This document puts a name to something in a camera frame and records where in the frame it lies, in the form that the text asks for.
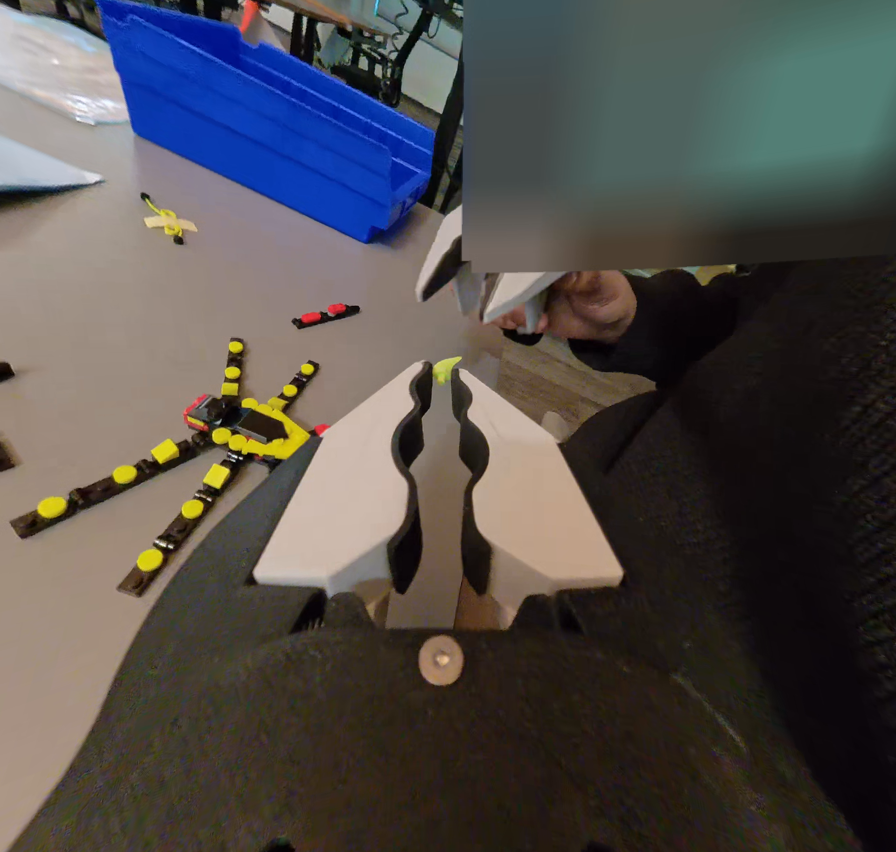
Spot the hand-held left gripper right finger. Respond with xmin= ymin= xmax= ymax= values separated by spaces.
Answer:
xmin=450 ymin=368 xmax=625 ymax=629

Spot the person's right hand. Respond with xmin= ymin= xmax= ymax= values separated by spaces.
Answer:
xmin=548 ymin=270 xmax=639 ymax=342

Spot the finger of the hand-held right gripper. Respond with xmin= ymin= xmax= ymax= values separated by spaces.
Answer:
xmin=415 ymin=204 xmax=485 ymax=305
xmin=482 ymin=271 xmax=567 ymax=326

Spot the clear plastic bag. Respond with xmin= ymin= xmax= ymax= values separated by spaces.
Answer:
xmin=0 ymin=4 xmax=133 ymax=126

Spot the pile of loose lego pieces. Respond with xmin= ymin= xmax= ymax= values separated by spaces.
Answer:
xmin=0 ymin=361 xmax=18 ymax=474

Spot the lego instruction booklet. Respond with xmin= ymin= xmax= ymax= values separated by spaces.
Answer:
xmin=0 ymin=134 xmax=106 ymax=195

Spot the person's black sweater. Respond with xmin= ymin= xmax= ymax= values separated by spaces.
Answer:
xmin=560 ymin=257 xmax=896 ymax=852

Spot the blue plastic bin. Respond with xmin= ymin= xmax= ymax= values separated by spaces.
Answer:
xmin=91 ymin=0 xmax=436 ymax=244

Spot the black red lego strip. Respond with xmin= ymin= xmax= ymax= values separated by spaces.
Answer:
xmin=292 ymin=303 xmax=362 ymax=330

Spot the person's right forearm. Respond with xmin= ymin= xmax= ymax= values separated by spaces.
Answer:
xmin=567 ymin=267 xmax=743 ymax=387

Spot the yellow elastic cord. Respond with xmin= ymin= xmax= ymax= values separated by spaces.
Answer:
xmin=140 ymin=192 xmax=186 ymax=246

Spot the black yellow lego spider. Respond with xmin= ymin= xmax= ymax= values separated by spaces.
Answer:
xmin=10 ymin=337 xmax=330 ymax=597

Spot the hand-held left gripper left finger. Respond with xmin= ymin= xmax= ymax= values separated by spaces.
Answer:
xmin=252 ymin=360 xmax=435 ymax=625

